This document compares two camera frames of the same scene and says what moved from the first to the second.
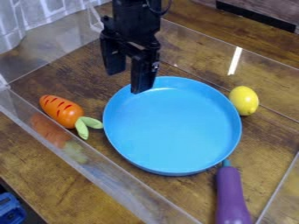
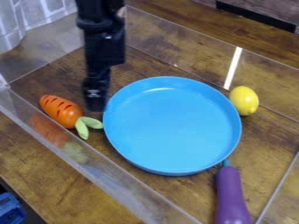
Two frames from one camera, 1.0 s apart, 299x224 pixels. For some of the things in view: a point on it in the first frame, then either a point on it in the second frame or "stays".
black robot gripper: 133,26 to 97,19
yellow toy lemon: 244,100 stays
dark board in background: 256,16 stays
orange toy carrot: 68,115 stays
